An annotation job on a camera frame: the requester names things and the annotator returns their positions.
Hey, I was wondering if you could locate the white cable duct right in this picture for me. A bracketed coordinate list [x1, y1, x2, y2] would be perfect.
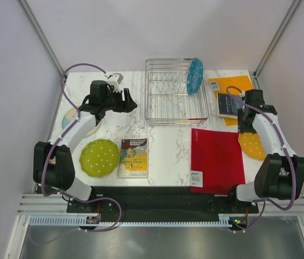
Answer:
[218, 214, 248, 228]

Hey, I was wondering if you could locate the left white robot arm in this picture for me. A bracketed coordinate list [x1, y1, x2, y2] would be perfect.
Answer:
[33, 80, 137, 212]

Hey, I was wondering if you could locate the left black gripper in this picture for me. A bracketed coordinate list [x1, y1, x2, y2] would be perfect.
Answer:
[102, 87, 137, 113]

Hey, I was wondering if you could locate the wire dish rack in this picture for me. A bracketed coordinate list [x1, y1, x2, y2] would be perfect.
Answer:
[144, 58, 209, 126]

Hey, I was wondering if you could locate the dark blue book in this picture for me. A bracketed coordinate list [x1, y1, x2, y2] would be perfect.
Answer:
[217, 93, 243, 119]

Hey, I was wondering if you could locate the orange folder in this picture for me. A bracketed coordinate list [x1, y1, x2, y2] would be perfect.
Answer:
[208, 76, 254, 126]

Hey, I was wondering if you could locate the green polka dot plate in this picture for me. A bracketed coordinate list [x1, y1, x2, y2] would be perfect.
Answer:
[79, 139, 120, 178]

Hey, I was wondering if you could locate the red folder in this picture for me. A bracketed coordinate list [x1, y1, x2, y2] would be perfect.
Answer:
[190, 128, 246, 195]

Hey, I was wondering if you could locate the cream and blue plate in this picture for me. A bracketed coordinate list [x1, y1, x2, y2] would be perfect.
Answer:
[61, 107, 100, 138]

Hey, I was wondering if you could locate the paperback book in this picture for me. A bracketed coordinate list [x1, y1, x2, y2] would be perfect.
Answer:
[118, 138, 149, 179]

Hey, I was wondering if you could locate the blue polka dot plate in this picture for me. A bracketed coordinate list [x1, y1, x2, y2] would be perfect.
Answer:
[186, 58, 204, 96]

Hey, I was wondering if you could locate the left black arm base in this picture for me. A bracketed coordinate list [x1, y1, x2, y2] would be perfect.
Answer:
[61, 192, 122, 214]

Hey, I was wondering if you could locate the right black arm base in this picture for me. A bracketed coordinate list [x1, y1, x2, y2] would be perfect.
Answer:
[208, 195, 259, 214]

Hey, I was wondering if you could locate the yellow polka dot plate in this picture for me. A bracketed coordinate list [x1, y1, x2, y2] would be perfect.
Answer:
[238, 132, 266, 161]

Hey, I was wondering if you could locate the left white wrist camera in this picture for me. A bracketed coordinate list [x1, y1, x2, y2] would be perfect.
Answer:
[105, 72, 123, 92]

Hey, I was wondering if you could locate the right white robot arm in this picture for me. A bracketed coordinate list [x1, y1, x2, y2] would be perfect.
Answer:
[226, 90, 304, 213]

